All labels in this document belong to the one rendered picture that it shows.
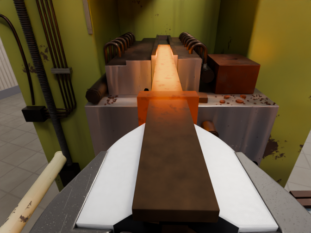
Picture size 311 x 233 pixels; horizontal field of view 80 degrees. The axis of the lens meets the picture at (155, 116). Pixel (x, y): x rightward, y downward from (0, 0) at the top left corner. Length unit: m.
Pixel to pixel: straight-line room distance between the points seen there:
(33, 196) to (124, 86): 0.40
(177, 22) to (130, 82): 0.51
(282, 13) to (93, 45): 0.48
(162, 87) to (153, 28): 0.70
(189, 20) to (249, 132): 0.58
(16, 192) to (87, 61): 1.29
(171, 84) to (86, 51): 0.42
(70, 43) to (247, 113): 0.47
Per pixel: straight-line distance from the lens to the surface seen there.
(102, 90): 0.40
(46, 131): 0.75
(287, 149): 0.80
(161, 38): 0.79
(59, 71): 0.60
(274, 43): 0.61
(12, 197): 1.68
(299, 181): 1.76
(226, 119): 0.40
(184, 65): 0.40
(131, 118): 0.38
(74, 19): 0.57
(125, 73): 0.41
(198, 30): 0.88
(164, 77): 0.21
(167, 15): 0.87
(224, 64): 0.42
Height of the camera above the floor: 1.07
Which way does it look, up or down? 29 degrees down
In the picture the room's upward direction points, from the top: 1 degrees counter-clockwise
